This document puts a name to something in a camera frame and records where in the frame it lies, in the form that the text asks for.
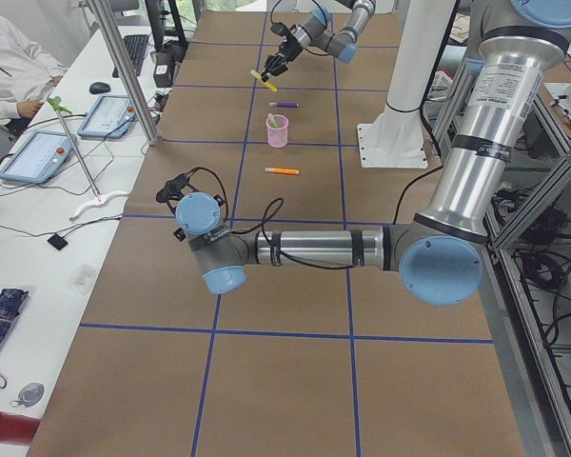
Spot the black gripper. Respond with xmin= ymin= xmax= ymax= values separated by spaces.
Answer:
xmin=173 ymin=218 xmax=188 ymax=242
xmin=261 ymin=29 xmax=304 ymax=80

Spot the yellow marker pen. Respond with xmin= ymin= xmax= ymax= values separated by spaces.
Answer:
xmin=249 ymin=70 xmax=278 ymax=92

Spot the purple marker pen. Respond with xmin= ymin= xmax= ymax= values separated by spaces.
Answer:
xmin=268 ymin=102 xmax=300 ymax=109

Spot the green marker pen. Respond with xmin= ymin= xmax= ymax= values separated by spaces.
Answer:
xmin=267 ymin=113 xmax=282 ymax=129

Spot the orange marker pen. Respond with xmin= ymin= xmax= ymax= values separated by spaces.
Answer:
xmin=264 ymin=167 xmax=300 ymax=176

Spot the clear plastic packet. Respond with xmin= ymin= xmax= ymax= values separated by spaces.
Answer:
xmin=68 ymin=264 xmax=98 ymax=294

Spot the small black square device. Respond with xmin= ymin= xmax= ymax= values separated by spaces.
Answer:
xmin=47 ymin=233 xmax=69 ymax=250

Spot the black computer monitor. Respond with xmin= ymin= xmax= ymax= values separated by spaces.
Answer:
xmin=144 ymin=0 xmax=188 ymax=56

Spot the far blue teach pendant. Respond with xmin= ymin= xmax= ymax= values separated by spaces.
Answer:
xmin=77 ymin=94 xmax=135 ymax=140

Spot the blue teach pendant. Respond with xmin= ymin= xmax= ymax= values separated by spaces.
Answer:
xmin=77 ymin=94 xmax=135 ymax=140
xmin=0 ymin=131 xmax=74 ymax=184

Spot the black keyboard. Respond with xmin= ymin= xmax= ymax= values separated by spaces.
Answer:
xmin=123 ymin=34 xmax=149 ymax=76

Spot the near blue teach pendant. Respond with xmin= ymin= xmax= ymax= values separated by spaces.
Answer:
xmin=0 ymin=131 xmax=74 ymax=184

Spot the black computer mouse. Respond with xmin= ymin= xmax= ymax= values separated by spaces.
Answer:
xmin=89 ymin=81 xmax=111 ymax=95

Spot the brown paper table mat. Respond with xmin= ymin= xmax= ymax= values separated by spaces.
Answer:
xmin=30 ymin=12 xmax=525 ymax=456

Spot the long grabber stick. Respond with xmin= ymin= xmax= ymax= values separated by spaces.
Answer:
xmin=47 ymin=96 xmax=129 ymax=222

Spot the folded blue umbrella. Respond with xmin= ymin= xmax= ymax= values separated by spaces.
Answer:
xmin=0 ymin=288 xmax=29 ymax=346

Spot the silver round tag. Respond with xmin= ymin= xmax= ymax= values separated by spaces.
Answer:
xmin=10 ymin=382 xmax=45 ymax=407

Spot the person in white shirt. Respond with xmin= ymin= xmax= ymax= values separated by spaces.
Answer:
xmin=0 ymin=16 xmax=67 ymax=122

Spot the red cylinder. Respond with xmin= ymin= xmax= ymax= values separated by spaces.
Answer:
xmin=0 ymin=411 xmax=41 ymax=446

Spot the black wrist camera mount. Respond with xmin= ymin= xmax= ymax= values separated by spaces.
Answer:
xmin=270 ymin=22 xmax=291 ymax=37
xmin=155 ymin=171 xmax=196 ymax=214

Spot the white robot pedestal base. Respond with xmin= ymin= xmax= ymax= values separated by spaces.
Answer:
xmin=357 ymin=0 xmax=457 ymax=169

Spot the aluminium frame post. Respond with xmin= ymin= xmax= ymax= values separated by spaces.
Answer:
xmin=88 ymin=0 xmax=159 ymax=147

